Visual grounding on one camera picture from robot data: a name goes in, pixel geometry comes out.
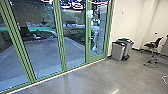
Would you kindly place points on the white wall plate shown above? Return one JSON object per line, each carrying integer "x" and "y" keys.
{"x": 123, "y": 11}

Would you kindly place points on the black swivel chair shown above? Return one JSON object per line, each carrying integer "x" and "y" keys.
{"x": 154, "y": 45}

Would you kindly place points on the black outdoor lounge chair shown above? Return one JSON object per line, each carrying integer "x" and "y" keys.
{"x": 26, "y": 34}

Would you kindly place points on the green framed glass wall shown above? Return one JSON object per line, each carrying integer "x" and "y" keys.
{"x": 59, "y": 36}

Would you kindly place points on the dark lidded trash bin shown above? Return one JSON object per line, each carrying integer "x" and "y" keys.
{"x": 129, "y": 46}

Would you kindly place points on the green framed glass door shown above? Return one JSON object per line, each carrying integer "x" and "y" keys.
{"x": 88, "y": 36}

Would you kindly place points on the grey desk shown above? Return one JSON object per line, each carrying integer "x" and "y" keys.
{"x": 165, "y": 45}

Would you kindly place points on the light grey trash bin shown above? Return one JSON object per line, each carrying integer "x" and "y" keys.
{"x": 118, "y": 50}

